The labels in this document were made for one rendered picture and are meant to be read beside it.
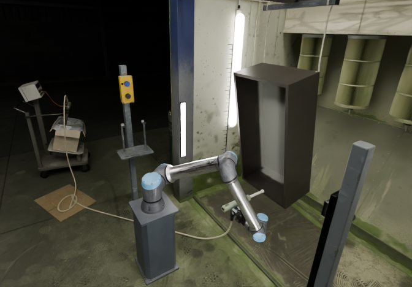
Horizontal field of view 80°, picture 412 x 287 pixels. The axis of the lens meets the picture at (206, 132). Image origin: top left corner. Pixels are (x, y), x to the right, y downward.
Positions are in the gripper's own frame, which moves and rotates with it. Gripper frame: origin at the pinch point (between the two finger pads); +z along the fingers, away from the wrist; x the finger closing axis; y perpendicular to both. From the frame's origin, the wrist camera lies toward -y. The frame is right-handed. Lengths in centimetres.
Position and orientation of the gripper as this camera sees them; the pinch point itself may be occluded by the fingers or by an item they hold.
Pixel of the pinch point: (233, 205)
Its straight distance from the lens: 233.8
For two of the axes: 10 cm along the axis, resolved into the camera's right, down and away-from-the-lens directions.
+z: -5.6, -4.2, 7.1
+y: -0.5, 8.7, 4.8
